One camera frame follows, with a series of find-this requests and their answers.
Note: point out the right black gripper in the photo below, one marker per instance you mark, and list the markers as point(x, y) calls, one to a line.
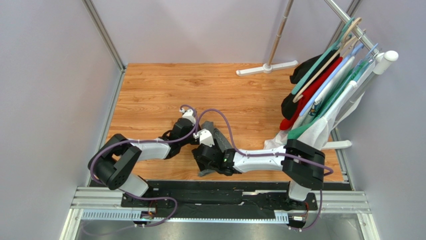
point(210, 152)

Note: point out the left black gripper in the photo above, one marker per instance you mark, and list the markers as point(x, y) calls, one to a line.
point(196, 142)

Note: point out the grey felt napkin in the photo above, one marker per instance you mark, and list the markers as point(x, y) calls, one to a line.
point(222, 143)

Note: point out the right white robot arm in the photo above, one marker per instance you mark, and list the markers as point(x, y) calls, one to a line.
point(304, 164)

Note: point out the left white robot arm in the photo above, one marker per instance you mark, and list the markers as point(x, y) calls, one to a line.
point(113, 164)

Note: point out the black garment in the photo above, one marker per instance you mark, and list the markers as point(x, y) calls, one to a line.
point(288, 107)

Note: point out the white garment with green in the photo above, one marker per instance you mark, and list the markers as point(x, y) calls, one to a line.
point(339, 106)

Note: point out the teal hanger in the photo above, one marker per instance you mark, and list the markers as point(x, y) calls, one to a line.
point(305, 73)

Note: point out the wooden hanger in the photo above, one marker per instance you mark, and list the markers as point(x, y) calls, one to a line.
point(347, 39)

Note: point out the white clothes rack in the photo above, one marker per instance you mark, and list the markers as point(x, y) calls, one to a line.
point(370, 52)

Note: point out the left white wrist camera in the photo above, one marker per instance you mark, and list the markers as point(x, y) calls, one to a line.
point(189, 114)

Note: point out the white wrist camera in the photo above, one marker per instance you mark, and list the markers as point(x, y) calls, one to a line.
point(189, 114)
point(204, 137)

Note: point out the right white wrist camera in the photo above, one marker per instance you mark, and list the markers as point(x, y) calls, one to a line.
point(204, 137)

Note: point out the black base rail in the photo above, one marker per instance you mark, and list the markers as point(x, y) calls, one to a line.
point(221, 199)

